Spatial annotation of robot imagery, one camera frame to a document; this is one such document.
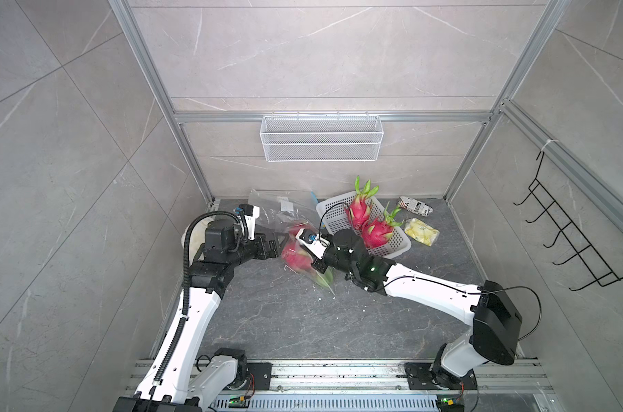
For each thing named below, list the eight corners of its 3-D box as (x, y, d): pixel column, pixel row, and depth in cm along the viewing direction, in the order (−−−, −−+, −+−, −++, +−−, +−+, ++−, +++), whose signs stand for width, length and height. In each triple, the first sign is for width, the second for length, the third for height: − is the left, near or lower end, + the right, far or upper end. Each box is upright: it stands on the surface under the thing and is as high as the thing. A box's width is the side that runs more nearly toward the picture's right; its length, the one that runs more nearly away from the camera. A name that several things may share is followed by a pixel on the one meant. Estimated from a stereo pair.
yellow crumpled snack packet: (398, 230, 111) (400, 225, 108) (407, 219, 115) (409, 214, 112) (431, 248, 105) (434, 243, 102) (438, 235, 109) (441, 230, 106)
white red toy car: (395, 204, 119) (397, 200, 117) (399, 197, 122) (401, 193, 120) (429, 218, 114) (431, 214, 112) (432, 210, 117) (434, 206, 115)
